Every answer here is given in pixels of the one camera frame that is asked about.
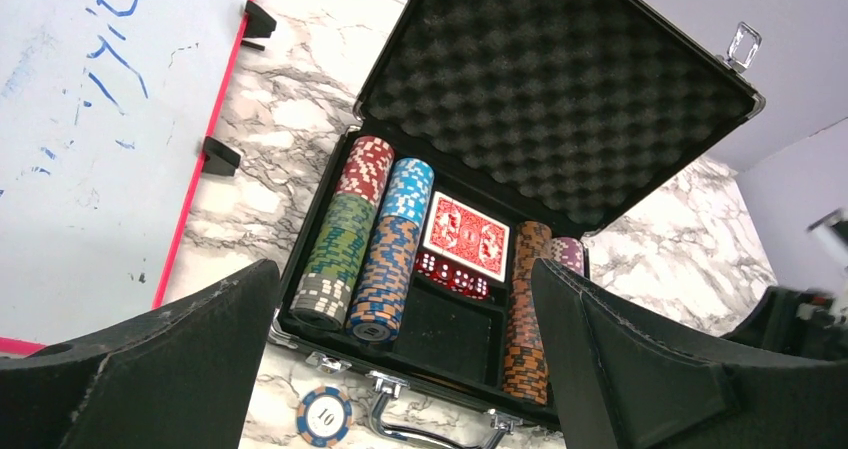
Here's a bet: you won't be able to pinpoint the orange black chip stack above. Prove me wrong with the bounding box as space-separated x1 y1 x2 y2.
502 221 552 406

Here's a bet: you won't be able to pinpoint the purple green chip stack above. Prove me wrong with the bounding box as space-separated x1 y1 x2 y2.
551 237 589 276

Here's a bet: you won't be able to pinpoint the red dice in case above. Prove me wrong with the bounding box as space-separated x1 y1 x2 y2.
415 251 491 301

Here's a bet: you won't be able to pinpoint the blue orange chip stack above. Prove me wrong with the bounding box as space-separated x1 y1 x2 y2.
346 158 435 344

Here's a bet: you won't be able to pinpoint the pink framed whiteboard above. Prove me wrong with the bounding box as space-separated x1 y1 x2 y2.
1 0 250 355

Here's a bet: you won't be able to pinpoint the red playing card deck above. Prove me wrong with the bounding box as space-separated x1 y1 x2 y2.
422 191 510 282

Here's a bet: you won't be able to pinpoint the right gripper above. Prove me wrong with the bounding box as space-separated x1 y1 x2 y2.
723 286 847 361

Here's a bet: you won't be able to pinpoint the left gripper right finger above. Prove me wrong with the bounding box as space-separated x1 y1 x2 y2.
531 259 847 448

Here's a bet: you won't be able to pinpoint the black poker case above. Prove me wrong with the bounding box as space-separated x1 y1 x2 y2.
269 0 765 430

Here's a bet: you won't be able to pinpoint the black whiteboard clip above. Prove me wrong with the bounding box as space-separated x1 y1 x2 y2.
240 0 277 51
201 136 241 177

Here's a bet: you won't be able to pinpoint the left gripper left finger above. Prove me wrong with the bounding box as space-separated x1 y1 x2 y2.
1 259 281 448

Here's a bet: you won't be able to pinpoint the black whiteboard clip lower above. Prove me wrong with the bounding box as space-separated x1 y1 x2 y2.
201 136 241 177

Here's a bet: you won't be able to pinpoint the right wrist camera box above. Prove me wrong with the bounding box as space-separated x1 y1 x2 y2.
807 208 847 261

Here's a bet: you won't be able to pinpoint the blue white poker chip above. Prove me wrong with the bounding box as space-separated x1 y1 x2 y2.
296 386 353 448

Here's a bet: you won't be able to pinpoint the red green chip stack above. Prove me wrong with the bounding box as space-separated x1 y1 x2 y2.
290 136 394 331

